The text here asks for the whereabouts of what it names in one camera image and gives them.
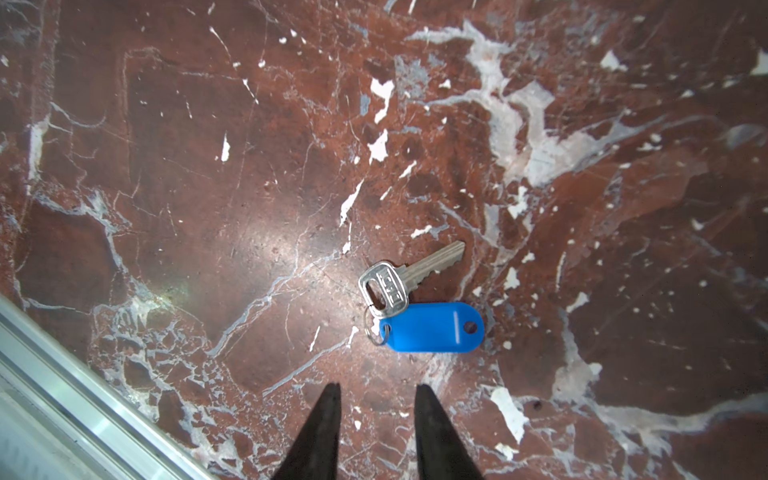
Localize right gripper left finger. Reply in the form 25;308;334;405
272;383;342;480

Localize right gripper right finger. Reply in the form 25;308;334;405
414;384;483;480

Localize blue key fob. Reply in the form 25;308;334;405
365;302;485;354

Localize silver key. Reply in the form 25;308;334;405
358;241;466;320

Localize aluminium front rail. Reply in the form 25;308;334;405
1;298;211;479

